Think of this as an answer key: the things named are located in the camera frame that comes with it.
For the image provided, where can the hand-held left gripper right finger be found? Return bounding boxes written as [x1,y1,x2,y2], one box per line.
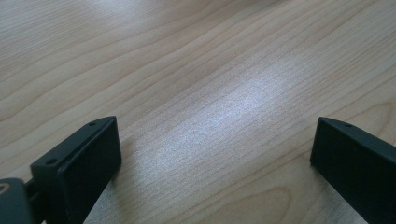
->
[309,116,396,224]

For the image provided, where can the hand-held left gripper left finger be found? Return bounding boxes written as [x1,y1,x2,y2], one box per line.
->
[29,115,122,224]

